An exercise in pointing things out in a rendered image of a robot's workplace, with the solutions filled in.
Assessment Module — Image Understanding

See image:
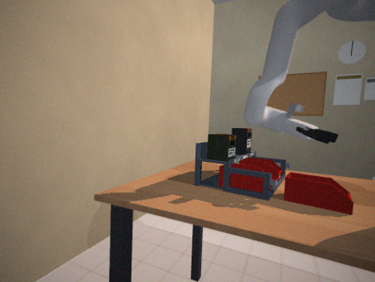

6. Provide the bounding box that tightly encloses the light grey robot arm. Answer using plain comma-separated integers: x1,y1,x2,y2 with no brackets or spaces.
244,0,375,133

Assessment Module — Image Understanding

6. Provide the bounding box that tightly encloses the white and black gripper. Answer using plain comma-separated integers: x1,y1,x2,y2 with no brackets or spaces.
280,115,338,143

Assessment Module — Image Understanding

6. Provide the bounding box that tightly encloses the dark grey tool case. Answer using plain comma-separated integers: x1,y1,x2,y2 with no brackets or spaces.
232,128,252,155

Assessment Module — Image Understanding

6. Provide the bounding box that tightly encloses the red bin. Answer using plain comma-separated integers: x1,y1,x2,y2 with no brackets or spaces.
239,157,283,182
284,172,353,215
219,163,265,192

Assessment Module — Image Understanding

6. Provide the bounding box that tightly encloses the olive green tool case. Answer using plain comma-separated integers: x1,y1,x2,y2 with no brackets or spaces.
208,134,237,162

